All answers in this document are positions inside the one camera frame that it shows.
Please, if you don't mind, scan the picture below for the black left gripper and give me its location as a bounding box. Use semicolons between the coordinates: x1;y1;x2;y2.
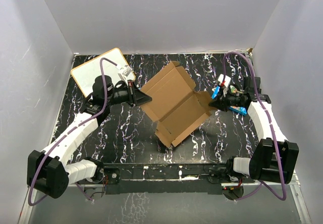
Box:
105;80;152;107

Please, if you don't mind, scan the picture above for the brown cardboard paper box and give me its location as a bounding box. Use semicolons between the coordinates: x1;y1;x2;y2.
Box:
141;61;214;148

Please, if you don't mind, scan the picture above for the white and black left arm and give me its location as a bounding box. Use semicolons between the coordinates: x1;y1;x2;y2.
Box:
27;75;152;199

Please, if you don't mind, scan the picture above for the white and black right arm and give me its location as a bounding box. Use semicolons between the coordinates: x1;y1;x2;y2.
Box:
209;74;299;184

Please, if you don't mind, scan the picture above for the blue treehouse book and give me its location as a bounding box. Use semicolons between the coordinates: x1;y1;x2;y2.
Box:
208;85;249;111

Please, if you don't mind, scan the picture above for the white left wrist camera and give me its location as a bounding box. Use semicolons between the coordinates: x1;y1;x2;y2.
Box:
118;66;135;83

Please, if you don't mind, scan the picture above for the white board with wooden frame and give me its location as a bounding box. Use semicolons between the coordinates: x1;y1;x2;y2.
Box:
71;48;130;97

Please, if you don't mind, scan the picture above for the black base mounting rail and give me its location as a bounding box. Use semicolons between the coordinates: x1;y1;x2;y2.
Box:
80;158;255;196

